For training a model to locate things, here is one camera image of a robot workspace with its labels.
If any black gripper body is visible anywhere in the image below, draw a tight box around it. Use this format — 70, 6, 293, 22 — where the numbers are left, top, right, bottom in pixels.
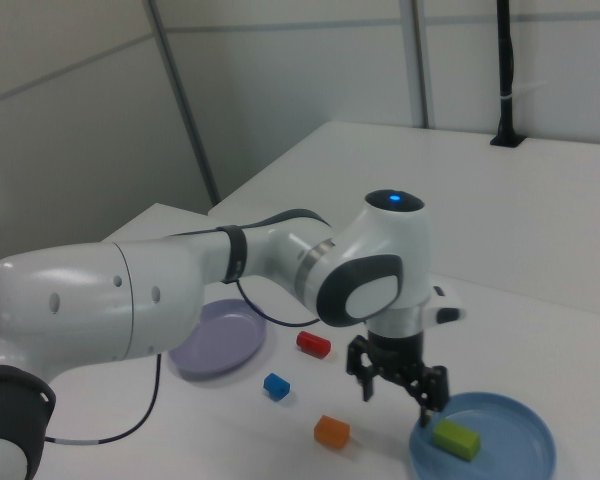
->
367, 329, 426, 385

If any green block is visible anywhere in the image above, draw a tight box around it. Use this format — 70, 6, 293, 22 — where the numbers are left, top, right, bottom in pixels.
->
432, 418, 482, 462

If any orange block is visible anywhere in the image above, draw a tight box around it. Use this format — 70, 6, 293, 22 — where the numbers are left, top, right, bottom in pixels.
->
313, 413, 352, 449

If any red block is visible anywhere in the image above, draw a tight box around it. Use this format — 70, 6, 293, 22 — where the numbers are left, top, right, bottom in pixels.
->
295, 329, 333, 358

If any blue block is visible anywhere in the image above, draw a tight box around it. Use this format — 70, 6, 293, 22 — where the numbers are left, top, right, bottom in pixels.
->
262, 372, 292, 401

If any blue plate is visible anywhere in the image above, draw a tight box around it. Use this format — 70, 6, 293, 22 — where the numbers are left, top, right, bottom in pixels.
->
409, 392, 559, 480

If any purple plate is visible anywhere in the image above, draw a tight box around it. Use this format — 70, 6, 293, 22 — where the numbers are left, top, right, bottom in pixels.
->
168, 298, 270, 382

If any black pole with base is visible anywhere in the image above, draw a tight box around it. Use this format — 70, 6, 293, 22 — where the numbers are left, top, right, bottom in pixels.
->
489, 0, 526, 149

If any black cable strap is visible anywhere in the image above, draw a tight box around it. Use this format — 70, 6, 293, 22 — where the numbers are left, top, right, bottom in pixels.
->
217, 224, 250, 285

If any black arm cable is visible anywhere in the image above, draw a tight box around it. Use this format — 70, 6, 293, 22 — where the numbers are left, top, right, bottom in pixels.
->
43, 277, 324, 446

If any white cable tie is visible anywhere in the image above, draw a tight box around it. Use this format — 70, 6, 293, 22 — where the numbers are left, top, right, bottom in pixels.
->
498, 82, 549, 101

